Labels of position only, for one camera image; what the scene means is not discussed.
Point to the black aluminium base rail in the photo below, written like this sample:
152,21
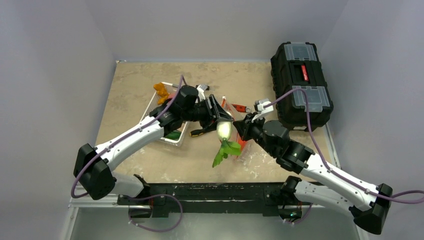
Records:
270,199

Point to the white toy radish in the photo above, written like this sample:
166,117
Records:
227,147

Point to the black hammer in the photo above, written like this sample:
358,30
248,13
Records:
202,87

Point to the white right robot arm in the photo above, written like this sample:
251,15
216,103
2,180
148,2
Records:
367,203

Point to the orange toy carrot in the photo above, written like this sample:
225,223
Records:
242,143

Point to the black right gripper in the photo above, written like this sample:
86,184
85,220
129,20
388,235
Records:
247,125

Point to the yellow black screwdriver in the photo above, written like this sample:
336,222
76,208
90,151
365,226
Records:
199,132

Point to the black toolbox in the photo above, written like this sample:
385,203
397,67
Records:
296,67

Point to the white plastic basket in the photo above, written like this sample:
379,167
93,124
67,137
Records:
172,88

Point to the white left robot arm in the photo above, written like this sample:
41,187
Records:
94,165

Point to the green toy cucumber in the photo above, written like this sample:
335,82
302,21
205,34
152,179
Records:
174,135

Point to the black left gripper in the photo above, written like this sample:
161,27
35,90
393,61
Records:
219,114

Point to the red handled adjustable wrench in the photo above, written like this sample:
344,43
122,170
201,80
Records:
242,108

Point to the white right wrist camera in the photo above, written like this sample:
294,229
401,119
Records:
262,108

